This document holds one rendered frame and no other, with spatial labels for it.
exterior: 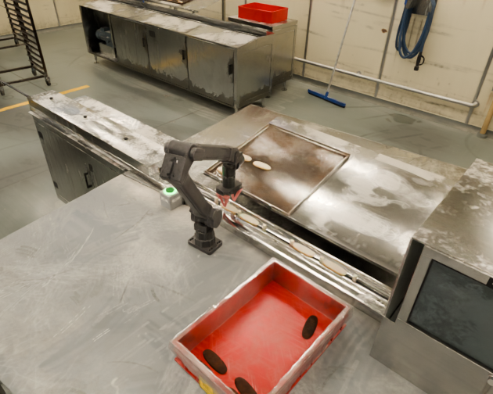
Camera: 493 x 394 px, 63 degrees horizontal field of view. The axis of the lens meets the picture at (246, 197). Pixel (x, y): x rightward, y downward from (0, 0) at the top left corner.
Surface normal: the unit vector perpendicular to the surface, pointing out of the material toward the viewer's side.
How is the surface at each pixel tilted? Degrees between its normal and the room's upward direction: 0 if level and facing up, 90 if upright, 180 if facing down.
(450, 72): 90
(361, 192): 10
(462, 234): 0
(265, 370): 0
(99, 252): 0
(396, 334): 90
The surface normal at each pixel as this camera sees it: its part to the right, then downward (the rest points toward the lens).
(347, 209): -0.09, -0.73
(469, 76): -0.65, 0.43
